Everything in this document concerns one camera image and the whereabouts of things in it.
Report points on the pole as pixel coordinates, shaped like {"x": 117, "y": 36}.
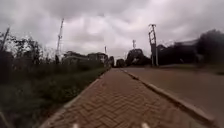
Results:
{"x": 133, "y": 44}
{"x": 105, "y": 49}

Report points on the building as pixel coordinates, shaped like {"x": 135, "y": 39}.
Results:
{"x": 85, "y": 57}

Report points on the red brick path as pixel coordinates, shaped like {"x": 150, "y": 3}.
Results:
{"x": 116, "y": 100}

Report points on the double pole pylon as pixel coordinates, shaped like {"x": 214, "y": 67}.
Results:
{"x": 153, "y": 45}

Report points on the lattice mast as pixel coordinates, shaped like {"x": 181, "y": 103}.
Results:
{"x": 60, "y": 35}

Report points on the concrete kerb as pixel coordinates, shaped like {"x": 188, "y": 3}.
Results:
{"x": 166, "y": 96}

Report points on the robot's own part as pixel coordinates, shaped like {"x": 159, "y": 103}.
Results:
{"x": 76, "y": 126}
{"x": 145, "y": 125}

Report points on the row of trees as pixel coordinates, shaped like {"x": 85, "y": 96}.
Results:
{"x": 190, "y": 50}

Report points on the row of bushes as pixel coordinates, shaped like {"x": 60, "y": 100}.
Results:
{"x": 30, "y": 63}

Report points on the grass verge with weeds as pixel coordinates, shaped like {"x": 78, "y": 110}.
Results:
{"x": 36, "y": 100}

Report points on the grey asphalt road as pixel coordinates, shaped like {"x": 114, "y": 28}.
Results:
{"x": 193, "y": 86}

